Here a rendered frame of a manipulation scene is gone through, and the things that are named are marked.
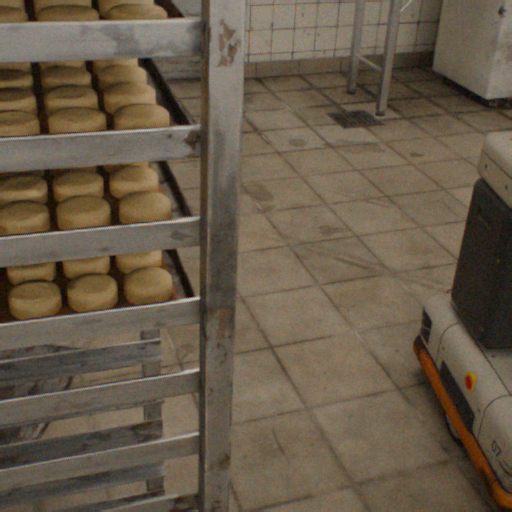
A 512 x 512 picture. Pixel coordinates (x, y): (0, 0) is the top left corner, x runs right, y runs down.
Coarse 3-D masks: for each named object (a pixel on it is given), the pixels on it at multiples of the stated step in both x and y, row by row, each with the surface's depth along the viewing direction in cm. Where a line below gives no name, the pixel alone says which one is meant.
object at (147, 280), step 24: (48, 264) 79; (72, 264) 80; (96, 264) 80; (120, 264) 82; (144, 264) 81; (0, 288) 79; (24, 288) 75; (48, 288) 75; (72, 288) 76; (96, 288) 76; (120, 288) 80; (144, 288) 76; (168, 288) 77; (0, 312) 75; (24, 312) 73; (48, 312) 74; (72, 312) 75
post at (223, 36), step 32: (224, 0) 57; (224, 32) 58; (224, 64) 60; (224, 96) 61; (224, 128) 62; (224, 160) 64; (224, 192) 66; (224, 224) 67; (224, 256) 69; (224, 288) 71; (224, 320) 73; (224, 352) 75; (224, 384) 77; (224, 416) 79; (224, 448) 81; (224, 480) 84
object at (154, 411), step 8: (144, 336) 127; (152, 336) 127; (144, 368) 130; (152, 368) 131; (160, 368) 131; (144, 376) 131; (144, 408) 136; (152, 408) 135; (160, 408) 136; (144, 416) 138; (152, 416) 136; (160, 416) 137; (152, 480) 144; (160, 480) 145; (152, 488) 145; (160, 488) 146
